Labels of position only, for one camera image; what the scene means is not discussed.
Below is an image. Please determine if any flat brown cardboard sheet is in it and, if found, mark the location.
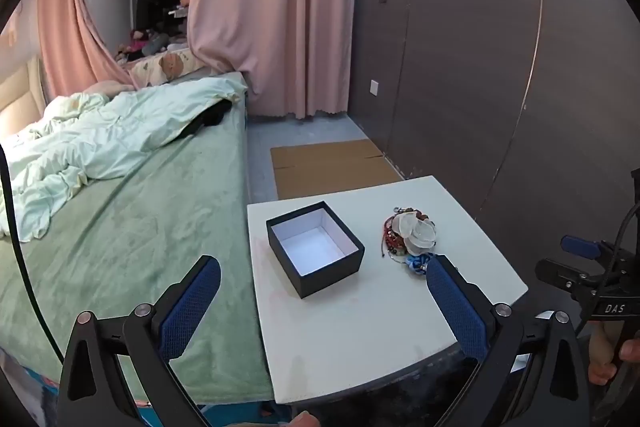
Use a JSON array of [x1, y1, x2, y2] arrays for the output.
[[270, 138, 405, 202]]

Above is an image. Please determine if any white translucent flower hair clip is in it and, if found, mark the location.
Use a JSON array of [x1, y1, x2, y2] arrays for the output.
[[397, 213, 437, 256]]

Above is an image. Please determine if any beige headboard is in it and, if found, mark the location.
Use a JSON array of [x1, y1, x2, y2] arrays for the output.
[[0, 57, 51, 138]]

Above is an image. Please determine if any black cloth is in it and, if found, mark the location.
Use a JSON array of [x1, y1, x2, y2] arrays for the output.
[[182, 99, 233, 140]]

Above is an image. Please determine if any pale green duvet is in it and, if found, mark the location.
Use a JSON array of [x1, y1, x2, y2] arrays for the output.
[[0, 74, 248, 243]]

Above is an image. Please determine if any printed cream pillow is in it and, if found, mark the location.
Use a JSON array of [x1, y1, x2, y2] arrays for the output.
[[125, 49, 208, 88]]

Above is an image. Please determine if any narrow pink curtain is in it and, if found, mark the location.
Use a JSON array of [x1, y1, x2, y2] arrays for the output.
[[36, 0, 136, 95]]

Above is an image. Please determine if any blue knotted hair tie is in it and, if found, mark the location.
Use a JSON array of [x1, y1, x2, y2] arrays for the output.
[[404, 253, 436, 277]]

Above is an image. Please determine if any green bed blanket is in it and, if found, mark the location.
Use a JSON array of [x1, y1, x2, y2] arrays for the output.
[[0, 99, 276, 408]]

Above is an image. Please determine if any brown beaded bracelet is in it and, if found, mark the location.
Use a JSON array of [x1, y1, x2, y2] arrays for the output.
[[394, 206, 432, 222]]

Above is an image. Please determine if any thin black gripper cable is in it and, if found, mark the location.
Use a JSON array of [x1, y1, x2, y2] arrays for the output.
[[575, 202, 640, 338]]

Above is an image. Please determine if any thick black cable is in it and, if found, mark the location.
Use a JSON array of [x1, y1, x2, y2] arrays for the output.
[[0, 142, 63, 358]]

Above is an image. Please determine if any wide pink curtain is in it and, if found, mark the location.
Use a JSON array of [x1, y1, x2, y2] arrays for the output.
[[187, 0, 372, 120]]

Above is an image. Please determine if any pile of plush toys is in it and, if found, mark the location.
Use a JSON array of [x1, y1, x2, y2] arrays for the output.
[[115, 29, 171, 62]]

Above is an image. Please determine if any person's right hand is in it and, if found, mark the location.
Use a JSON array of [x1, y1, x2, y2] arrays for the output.
[[587, 322, 640, 385]]

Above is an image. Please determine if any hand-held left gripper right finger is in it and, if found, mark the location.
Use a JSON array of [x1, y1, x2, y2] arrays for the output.
[[425, 255, 591, 427]]

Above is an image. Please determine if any black jewelry box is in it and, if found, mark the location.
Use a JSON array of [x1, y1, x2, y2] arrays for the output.
[[266, 201, 366, 299]]

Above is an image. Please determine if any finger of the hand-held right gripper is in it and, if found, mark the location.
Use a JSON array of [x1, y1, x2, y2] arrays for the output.
[[560, 234, 606, 260], [535, 259, 591, 294]]

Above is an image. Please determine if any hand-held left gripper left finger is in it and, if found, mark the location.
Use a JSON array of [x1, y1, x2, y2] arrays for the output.
[[57, 254, 222, 427]]

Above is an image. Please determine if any blue patterned bed sheet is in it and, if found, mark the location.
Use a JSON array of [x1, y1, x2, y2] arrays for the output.
[[0, 347, 281, 427]]

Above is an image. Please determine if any red cord bracelet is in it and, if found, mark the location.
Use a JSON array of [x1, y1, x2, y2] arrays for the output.
[[382, 214, 408, 260]]

